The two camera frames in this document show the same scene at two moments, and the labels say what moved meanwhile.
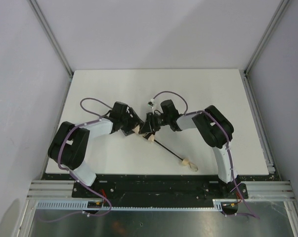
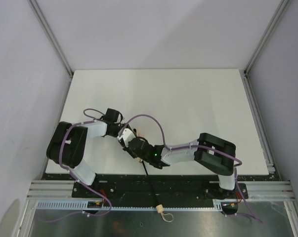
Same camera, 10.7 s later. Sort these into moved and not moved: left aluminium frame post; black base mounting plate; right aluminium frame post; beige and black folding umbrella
Moved: beige and black folding umbrella
Not moved: black base mounting plate; right aluminium frame post; left aluminium frame post
